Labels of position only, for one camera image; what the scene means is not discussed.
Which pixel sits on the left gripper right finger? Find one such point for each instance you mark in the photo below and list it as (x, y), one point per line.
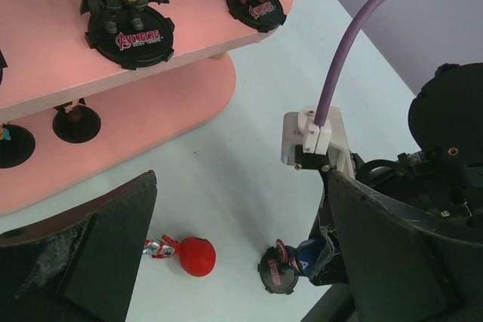
(404, 264)

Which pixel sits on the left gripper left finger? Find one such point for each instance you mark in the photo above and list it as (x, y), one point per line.
(81, 264)

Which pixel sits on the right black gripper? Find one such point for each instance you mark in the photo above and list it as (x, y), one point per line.
(454, 195)

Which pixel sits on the blue shield hero figurine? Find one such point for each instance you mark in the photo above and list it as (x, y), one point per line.
(281, 266)

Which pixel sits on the grey masked bat figurine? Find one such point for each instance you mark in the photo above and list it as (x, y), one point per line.
(129, 32)

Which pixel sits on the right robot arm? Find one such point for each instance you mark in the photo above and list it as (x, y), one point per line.
(445, 118)

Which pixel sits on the pink three-tier shelf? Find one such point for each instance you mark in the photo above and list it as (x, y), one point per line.
(50, 63)

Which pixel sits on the red spider hero figurine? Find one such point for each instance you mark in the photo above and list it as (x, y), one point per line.
(197, 256)

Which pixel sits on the teal-haired princess figurine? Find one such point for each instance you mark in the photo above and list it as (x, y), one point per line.
(17, 145)

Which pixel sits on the black-haired red dress figurine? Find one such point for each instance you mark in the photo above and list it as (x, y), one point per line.
(75, 122)

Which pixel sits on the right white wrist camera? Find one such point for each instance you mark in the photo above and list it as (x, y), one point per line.
(305, 145)

